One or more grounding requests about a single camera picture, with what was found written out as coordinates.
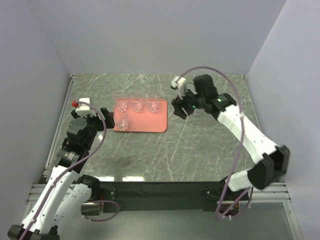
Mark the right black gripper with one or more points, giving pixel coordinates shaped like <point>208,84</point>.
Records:
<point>179,104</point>

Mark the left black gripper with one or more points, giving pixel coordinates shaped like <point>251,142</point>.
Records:
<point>108,117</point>

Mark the clear faceted glass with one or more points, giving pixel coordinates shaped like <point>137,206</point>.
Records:
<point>136,101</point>
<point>121,104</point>

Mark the clear round glass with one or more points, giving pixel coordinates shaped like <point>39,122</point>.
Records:
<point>152,102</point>

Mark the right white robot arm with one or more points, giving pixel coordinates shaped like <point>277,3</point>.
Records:
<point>270,160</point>

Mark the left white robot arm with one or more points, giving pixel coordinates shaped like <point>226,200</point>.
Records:
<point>66,190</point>

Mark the pink plastic tray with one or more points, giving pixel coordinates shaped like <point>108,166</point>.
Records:
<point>145,121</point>

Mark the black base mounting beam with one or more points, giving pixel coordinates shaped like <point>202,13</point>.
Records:
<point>158,196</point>

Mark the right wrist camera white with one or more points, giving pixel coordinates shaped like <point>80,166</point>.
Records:
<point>178,83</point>

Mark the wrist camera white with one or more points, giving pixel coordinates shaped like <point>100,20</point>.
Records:
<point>178,83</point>
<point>83,110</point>

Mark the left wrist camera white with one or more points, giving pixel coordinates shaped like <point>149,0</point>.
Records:
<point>83,110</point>

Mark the aluminium rail left edge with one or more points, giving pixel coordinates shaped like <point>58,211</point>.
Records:
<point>58,128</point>

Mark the aluminium frame rail front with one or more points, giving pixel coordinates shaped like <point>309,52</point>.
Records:
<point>277,192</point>

